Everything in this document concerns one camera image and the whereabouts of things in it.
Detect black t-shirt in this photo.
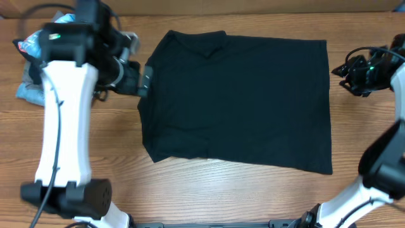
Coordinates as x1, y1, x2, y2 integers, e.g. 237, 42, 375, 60
138, 30, 333, 175

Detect blue denim jeans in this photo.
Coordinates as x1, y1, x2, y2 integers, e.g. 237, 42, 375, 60
16, 83, 45, 106

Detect grey folded garment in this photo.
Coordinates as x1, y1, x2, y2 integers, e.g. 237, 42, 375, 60
22, 61, 42, 91

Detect light blue printed shirt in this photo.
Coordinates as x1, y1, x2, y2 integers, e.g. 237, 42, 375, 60
17, 11, 75, 58

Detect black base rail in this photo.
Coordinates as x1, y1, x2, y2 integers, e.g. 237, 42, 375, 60
135, 219, 295, 228

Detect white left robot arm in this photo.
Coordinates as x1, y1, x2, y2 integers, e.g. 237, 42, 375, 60
20, 1, 153, 228

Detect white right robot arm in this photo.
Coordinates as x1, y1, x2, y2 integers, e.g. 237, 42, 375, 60
282, 44, 404, 228

